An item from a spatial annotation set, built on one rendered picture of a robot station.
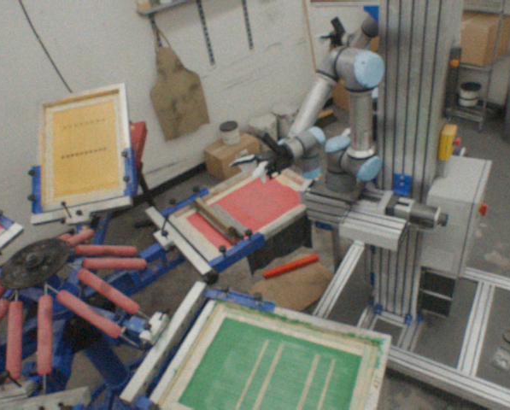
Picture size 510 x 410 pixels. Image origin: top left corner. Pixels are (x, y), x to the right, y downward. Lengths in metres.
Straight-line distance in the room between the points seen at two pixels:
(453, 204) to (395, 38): 0.75
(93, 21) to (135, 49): 0.40
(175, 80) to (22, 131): 1.38
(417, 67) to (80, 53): 2.82
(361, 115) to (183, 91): 2.75
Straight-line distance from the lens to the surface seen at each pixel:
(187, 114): 4.25
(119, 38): 3.92
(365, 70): 1.53
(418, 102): 1.82
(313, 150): 1.52
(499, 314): 2.89
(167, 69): 4.08
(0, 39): 3.74
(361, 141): 1.70
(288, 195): 2.44
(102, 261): 2.03
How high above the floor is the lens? 2.43
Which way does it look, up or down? 38 degrees down
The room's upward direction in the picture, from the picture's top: 12 degrees counter-clockwise
